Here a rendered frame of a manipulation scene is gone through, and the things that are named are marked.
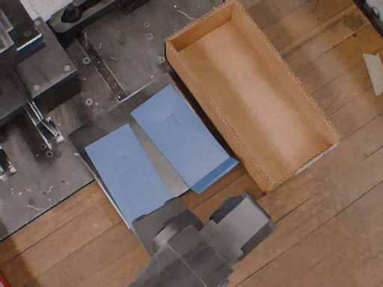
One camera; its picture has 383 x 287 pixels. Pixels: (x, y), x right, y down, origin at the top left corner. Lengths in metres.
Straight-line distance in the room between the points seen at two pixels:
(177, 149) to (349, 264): 0.29
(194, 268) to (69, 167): 0.39
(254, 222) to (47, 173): 0.38
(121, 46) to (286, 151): 0.29
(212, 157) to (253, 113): 0.09
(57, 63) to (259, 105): 0.29
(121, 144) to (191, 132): 0.10
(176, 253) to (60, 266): 0.35
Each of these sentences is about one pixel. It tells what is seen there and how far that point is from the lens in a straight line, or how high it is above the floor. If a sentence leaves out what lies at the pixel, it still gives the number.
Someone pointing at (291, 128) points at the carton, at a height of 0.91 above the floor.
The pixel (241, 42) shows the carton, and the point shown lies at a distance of 1.15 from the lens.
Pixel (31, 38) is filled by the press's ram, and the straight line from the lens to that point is 0.91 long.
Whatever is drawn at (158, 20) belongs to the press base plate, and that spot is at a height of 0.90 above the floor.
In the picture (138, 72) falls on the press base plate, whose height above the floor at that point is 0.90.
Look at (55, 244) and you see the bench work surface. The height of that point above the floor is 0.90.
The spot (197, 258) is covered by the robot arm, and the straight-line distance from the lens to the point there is 0.77.
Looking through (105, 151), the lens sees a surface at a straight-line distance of 1.08.
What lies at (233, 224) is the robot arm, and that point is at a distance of 0.83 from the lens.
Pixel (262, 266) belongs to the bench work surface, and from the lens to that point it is 1.07.
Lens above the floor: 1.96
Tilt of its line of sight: 75 degrees down
